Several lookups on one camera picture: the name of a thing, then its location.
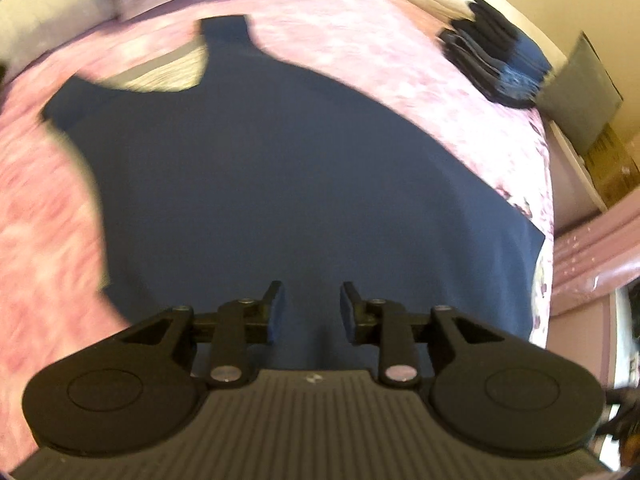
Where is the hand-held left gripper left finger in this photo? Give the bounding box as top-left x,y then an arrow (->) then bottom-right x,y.
119,280 -> 287,388

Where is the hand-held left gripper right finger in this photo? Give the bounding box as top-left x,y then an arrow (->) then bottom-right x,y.
339,281 -> 501,389

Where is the navy blue tank top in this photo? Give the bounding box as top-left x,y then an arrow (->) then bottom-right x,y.
41,15 -> 546,372

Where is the stack of folded dark clothes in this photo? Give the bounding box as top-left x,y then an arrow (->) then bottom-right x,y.
437,0 -> 554,110

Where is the pink floral bed sheet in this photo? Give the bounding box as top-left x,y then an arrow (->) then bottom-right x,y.
0,0 -> 557,466

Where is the cardboard box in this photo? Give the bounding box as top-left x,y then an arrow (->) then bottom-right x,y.
584,124 -> 640,211

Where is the grey cushion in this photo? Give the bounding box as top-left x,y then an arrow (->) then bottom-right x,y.
536,31 -> 625,157

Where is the white pillow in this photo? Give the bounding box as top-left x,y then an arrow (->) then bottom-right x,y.
0,0 -> 121,78

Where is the pink bed frame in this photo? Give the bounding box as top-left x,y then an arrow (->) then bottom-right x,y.
549,206 -> 640,318

